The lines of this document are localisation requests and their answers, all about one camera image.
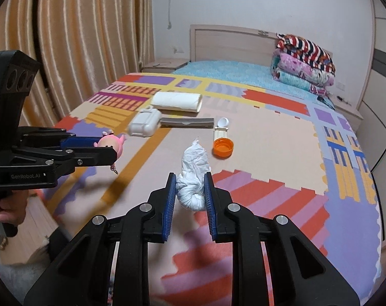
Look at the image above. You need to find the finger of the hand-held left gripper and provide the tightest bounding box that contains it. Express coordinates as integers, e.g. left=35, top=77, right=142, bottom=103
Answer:
left=17, top=127, right=101, bottom=150
left=12, top=147, right=121, bottom=179

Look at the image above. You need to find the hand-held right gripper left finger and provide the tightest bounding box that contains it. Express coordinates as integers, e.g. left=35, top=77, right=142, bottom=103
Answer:
left=24, top=172, right=177, bottom=306

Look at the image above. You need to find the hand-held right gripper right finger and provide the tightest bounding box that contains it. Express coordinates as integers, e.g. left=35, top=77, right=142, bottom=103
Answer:
left=203, top=171, right=363, bottom=306

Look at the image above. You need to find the pink toy keychain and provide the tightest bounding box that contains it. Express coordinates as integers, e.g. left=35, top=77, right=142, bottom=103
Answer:
left=95, top=130, right=127, bottom=175

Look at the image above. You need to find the white tissue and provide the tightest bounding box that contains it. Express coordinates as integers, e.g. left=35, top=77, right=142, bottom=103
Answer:
left=175, top=136, right=210, bottom=211

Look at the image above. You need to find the orange bottle cap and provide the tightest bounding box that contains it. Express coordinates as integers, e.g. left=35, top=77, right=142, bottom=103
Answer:
left=212, top=138, right=235, bottom=158

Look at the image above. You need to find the grey strip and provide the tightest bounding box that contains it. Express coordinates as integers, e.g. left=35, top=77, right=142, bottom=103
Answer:
left=159, top=117, right=214, bottom=129

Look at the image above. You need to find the person's left hand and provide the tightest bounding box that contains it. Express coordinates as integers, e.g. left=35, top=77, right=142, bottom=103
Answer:
left=0, top=189, right=29, bottom=227

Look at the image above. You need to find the white plastic case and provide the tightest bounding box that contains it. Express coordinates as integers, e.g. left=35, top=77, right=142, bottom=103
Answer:
left=128, top=107, right=162, bottom=137

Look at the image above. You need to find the colourful printed blanket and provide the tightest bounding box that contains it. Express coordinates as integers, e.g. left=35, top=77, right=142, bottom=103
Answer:
left=41, top=72, right=382, bottom=306

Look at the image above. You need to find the beige striped curtain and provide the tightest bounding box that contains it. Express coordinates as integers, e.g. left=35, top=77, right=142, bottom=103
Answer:
left=0, top=0, right=155, bottom=128

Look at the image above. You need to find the light wooden nightstand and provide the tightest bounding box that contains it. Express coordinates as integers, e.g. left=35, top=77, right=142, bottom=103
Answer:
left=329, top=97, right=364, bottom=134
left=141, top=58, right=191, bottom=73

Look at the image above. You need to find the turquoise bed sheet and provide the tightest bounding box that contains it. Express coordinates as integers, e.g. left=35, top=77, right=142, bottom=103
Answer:
left=172, top=60, right=335, bottom=110

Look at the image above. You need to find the light blue folded quilt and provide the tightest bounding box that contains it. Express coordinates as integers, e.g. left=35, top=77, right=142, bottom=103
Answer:
left=273, top=70, right=331, bottom=99

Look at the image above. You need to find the pink floral folded quilt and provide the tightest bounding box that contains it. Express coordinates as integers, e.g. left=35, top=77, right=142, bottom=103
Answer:
left=270, top=53, right=335, bottom=86

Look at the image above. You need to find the light wooden headboard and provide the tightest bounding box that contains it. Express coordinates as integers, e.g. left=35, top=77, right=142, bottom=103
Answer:
left=190, top=24, right=334, bottom=68

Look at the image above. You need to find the stack of folded quilts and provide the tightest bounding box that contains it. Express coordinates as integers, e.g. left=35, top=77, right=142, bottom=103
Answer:
left=275, top=33, right=335, bottom=71

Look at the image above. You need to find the thin wall cable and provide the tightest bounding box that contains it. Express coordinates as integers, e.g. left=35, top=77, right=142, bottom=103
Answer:
left=166, top=0, right=175, bottom=30

